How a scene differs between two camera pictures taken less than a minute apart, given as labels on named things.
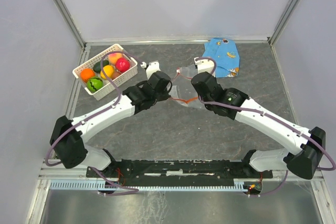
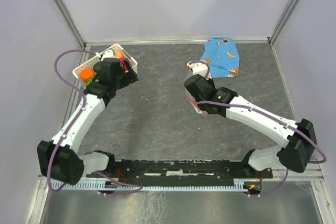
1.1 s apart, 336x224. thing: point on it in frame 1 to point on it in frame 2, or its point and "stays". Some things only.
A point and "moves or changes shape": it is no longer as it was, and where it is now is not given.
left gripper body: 162,96 to 124,78
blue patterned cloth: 225,53 stays
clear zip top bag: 182,90 moves or changes shape
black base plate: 239,170 stays
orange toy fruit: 85,74 stays
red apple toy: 123,64 stays
